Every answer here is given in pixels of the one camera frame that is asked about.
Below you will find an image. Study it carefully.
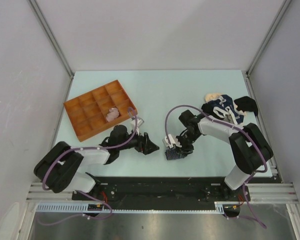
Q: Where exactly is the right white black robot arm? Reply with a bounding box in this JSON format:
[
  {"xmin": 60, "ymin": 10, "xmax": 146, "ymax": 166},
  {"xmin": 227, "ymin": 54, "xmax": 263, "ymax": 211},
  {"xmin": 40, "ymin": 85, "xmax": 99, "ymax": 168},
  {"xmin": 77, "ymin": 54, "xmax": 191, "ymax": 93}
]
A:
[{"xmin": 172, "ymin": 110, "xmax": 274, "ymax": 201}]

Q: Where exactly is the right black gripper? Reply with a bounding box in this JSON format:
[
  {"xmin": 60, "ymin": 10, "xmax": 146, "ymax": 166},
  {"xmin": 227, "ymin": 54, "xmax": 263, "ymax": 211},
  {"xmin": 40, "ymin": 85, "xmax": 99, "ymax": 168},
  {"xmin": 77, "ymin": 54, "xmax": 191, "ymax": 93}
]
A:
[{"xmin": 173, "ymin": 130, "xmax": 201, "ymax": 159}]

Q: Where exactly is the right aluminium frame post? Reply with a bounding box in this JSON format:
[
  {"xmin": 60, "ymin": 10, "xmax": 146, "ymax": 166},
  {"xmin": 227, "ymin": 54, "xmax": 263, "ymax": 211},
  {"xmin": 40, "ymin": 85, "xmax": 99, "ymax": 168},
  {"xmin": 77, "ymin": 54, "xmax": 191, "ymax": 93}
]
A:
[{"xmin": 244, "ymin": 0, "xmax": 293, "ymax": 77}]

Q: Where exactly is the left aluminium frame post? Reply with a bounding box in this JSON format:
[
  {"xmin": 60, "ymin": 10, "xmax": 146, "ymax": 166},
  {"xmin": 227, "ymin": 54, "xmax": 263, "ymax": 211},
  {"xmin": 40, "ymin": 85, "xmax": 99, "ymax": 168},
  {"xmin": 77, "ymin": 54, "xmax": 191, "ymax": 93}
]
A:
[{"xmin": 27, "ymin": 0, "xmax": 74, "ymax": 80}]

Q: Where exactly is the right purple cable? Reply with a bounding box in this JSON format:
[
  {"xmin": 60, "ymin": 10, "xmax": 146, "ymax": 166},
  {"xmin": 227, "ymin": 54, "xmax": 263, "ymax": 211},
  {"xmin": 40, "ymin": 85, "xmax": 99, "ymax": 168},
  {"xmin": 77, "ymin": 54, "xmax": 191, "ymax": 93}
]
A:
[{"xmin": 164, "ymin": 104, "xmax": 269, "ymax": 230}]

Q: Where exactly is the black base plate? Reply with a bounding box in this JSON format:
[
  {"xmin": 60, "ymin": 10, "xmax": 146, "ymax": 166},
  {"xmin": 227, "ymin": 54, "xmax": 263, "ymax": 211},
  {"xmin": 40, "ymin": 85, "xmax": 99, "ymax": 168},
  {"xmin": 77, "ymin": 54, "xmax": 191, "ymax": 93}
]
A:
[{"xmin": 68, "ymin": 177, "xmax": 252, "ymax": 211}]

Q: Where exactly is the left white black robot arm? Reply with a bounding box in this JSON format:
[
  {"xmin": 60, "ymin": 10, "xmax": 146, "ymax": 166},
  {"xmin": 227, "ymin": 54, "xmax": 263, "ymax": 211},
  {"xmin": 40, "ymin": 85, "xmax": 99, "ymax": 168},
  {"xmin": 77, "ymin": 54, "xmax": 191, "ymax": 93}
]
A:
[{"xmin": 33, "ymin": 125, "xmax": 160, "ymax": 200}]

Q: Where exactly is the white slotted cable duct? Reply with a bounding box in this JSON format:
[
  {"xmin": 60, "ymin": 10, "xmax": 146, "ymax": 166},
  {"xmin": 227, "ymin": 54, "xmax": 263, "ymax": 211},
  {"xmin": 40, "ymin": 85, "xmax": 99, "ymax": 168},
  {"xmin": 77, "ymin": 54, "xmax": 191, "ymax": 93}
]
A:
[{"xmin": 35, "ymin": 202, "xmax": 239, "ymax": 215}]

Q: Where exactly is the aluminium frame post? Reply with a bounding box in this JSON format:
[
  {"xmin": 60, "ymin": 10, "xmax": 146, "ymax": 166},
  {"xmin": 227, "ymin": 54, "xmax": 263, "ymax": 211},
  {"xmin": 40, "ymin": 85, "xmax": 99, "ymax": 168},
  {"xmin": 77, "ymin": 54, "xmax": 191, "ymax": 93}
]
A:
[
  {"xmin": 244, "ymin": 0, "xmax": 293, "ymax": 77},
  {"xmin": 27, "ymin": 0, "xmax": 74, "ymax": 80}
]

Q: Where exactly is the cream underwear in pile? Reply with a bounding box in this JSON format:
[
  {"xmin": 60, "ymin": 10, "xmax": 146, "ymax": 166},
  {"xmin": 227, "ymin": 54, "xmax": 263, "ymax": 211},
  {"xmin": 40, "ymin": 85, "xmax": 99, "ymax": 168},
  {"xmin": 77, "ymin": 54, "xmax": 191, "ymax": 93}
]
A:
[{"xmin": 204, "ymin": 93, "xmax": 222, "ymax": 103}]

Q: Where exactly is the black underwear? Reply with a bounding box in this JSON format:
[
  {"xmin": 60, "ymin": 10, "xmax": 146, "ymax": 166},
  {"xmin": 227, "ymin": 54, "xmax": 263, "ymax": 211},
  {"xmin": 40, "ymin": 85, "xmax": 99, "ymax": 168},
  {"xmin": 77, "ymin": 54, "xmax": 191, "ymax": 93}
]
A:
[{"xmin": 234, "ymin": 96, "xmax": 259, "ymax": 116}]

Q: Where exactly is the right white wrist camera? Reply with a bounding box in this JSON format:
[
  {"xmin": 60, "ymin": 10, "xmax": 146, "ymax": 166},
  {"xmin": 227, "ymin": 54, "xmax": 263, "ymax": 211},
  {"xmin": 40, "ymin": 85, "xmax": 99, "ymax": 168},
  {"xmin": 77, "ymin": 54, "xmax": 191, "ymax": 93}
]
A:
[{"xmin": 162, "ymin": 134, "xmax": 182, "ymax": 149}]

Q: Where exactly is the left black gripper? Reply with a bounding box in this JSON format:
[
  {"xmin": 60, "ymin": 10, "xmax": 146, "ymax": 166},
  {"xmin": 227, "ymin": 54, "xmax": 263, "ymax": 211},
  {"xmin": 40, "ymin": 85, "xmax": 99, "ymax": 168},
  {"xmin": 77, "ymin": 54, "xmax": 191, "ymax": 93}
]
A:
[{"xmin": 117, "ymin": 126, "xmax": 159, "ymax": 155}]

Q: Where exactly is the navy white underwear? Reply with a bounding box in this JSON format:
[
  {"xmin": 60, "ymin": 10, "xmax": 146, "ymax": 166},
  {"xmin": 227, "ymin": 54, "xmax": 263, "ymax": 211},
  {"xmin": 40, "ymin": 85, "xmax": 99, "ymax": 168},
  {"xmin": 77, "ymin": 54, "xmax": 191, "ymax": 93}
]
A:
[{"xmin": 201, "ymin": 94, "xmax": 245, "ymax": 125}]

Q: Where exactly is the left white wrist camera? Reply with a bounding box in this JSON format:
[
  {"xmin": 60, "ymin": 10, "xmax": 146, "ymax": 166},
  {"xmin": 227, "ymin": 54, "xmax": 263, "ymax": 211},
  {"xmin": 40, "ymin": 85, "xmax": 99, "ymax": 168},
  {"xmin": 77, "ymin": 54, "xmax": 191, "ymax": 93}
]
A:
[{"xmin": 130, "ymin": 116, "xmax": 145, "ymax": 135}]

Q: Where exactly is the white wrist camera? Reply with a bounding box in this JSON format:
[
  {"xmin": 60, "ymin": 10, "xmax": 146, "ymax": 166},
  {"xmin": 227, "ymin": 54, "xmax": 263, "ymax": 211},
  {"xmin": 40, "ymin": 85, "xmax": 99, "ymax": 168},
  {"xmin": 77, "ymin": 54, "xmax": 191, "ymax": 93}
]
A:
[
  {"xmin": 162, "ymin": 134, "xmax": 182, "ymax": 149},
  {"xmin": 130, "ymin": 116, "xmax": 145, "ymax": 135}
]

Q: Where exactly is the orange compartment tray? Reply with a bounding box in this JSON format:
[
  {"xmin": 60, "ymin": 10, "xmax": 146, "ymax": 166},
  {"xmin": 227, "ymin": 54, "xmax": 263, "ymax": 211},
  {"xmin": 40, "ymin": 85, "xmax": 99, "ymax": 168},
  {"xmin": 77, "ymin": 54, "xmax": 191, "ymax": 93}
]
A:
[{"xmin": 63, "ymin": 80, "xmax": 138, "ymax": 142}]

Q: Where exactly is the striped navy underwear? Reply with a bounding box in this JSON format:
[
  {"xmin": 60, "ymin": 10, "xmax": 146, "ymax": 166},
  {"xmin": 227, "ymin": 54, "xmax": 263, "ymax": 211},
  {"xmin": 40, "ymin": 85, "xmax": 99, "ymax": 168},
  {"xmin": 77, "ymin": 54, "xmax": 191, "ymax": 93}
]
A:
[{"xmin": 164, "ymin": 148, "xmax": 189, "ymax": 161}]

